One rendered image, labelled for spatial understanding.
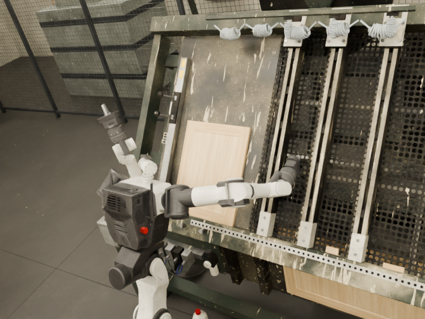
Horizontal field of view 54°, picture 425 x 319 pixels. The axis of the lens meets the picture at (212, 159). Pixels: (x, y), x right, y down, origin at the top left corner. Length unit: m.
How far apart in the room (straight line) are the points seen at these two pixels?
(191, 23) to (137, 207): 1.24
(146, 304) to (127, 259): 0.34
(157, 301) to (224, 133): 1.00
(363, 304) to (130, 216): 1.42
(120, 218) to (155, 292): 0.50
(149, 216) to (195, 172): 0.60
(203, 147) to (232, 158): 0.21
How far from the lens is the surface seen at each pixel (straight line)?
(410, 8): 2.01
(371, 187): 2.05
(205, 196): 1.84
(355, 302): 2.65
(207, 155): 2.48
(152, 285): 2.28
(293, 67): 2.27
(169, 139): 2.63
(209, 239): 2.42
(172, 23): 2.76
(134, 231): 1.98
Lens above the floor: 2.46
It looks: 32 degrees down
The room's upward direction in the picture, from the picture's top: 14 degrees counter-clockwise
